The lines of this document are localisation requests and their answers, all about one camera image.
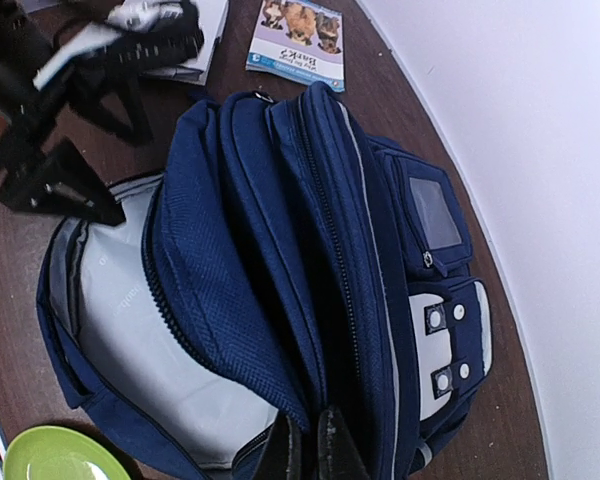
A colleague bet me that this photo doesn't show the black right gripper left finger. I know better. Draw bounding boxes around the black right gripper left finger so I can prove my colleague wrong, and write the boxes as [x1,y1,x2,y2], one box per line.
[252,413,302,480]

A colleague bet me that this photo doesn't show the navy blue student backpack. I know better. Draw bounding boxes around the navy blue student backpack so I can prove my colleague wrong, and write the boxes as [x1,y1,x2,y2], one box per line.
[37,82,492,479]

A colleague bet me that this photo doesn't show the dog cover workbook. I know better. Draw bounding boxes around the dog cover workbook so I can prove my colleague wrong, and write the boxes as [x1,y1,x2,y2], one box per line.
[246,1,345,93]

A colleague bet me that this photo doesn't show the green plastic plate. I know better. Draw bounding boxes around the green plastic plate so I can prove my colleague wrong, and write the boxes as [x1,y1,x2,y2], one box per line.
[3,425,131,480]

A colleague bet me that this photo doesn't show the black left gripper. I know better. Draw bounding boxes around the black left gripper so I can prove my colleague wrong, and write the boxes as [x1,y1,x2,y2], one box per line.
[0,64,153,225]

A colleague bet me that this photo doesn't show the white paperback book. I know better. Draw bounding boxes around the white paperback book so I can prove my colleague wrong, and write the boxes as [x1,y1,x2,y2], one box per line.
[144,0,229,86]

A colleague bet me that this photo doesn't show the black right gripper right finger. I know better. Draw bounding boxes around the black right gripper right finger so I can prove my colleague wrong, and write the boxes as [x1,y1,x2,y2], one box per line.
[317,406,370,480]

